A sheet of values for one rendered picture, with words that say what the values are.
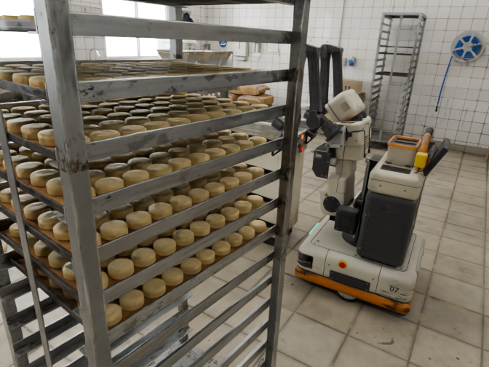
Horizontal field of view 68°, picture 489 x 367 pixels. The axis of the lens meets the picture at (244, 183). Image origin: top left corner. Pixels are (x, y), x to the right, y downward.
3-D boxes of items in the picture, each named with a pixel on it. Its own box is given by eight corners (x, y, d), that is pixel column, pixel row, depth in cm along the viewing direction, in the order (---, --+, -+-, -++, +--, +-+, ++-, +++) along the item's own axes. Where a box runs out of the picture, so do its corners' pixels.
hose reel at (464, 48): (467, 113, 525) (489, 31, 485) (466, 116, 511) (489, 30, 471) (435, 110, 545) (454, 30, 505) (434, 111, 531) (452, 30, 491)
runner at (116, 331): (272, 227, 115) (273, 219, 114) (280, 230, 113) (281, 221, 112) (78, 350, 67) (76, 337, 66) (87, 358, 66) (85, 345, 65)
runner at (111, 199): (279, 144, 105) (279, 134, 104) (287, 145, 103) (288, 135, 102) (57, 218, 57) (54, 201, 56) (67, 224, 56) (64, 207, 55)
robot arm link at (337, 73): (340, 41, 217) (345, 41, 225) (318, 44, 224) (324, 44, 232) (343, 117, 230) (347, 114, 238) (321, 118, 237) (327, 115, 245)
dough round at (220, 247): (208, 252, 99) (208, 246, 98) (218, 245, 103) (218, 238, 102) (223, 258, 97) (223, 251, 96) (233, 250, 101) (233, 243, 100)
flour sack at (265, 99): (258, 108, 595) (259, 97, 589) (236, 105, 612) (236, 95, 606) (275, 103, 655) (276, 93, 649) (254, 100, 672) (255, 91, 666)
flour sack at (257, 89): (223, 92, 638) (223, 83, 632) (233, 90, 674) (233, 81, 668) (260, 97, 610) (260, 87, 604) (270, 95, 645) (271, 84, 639)
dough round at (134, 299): (146, 296, 81) (146, 289, 80) (140, 312, 76) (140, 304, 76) (124, 296, 81) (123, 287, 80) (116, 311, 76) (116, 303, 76)
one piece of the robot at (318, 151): (346, 168, 236) (351, 135, 228) (333, 180, 213) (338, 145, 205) (322, 164, 243) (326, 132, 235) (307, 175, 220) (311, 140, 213)
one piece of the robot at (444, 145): (424, 169, 216) (451, 137, 204) (418, 187, 187) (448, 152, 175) (407, 158, 219) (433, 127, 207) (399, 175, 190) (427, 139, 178)
